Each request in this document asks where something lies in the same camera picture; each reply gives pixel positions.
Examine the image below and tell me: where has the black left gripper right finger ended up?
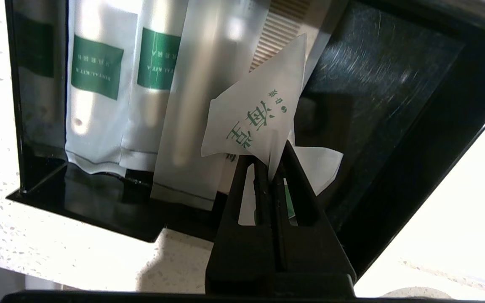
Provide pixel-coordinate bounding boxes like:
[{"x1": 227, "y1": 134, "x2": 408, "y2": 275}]
[{"x1": 271, "y1": 141, "x2": 356, "y2": 295}]

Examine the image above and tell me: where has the comb in clear sachet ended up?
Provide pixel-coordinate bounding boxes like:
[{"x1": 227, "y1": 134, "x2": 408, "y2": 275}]
[{"x1": 249, "y1": 0, "x2": 332, "y2": 87}]

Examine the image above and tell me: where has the dental kit packet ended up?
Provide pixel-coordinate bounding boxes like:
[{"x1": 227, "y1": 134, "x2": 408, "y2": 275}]
[
  {"x1": 120, "y1": 0, "x2": 189, "y2": 171},
  {"x1": 65, "y1": 0, "x2": 139, "y2": 176}
]

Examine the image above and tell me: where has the white sachet green label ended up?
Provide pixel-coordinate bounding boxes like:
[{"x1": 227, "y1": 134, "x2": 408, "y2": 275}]
[{"x1": 201, "y1": 34, "x2": 344, "y2": 196}]

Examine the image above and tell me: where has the frosted razor packet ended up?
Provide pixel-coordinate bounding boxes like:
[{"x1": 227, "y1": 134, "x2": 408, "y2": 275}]
[{"x1": 150, "y1": 0, "x2": 273, "y2": 211}]

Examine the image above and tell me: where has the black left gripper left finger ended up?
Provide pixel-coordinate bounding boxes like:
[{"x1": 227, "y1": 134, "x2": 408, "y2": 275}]
[{"x1": 206, "y1": 154, "x2": 275, "y2": 293}]

